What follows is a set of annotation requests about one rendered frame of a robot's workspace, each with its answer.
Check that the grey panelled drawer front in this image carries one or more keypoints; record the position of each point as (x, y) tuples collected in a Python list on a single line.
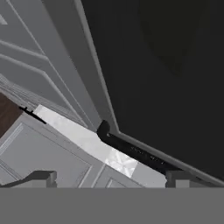
[(116, 179)]

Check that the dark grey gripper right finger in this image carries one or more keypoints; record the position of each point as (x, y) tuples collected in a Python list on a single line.
[(178, 177)]

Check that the black microwave door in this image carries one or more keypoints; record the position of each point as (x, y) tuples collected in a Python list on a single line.
[(163, 73)]

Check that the grey panelled base cupboard door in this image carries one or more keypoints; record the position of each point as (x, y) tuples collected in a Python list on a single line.
[(43, 151)]

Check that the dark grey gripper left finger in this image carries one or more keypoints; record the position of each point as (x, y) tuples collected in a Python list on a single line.
[(40, 178)]

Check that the grey panelled wall cupboard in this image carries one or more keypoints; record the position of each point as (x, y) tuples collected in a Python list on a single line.
[(32, 52)]

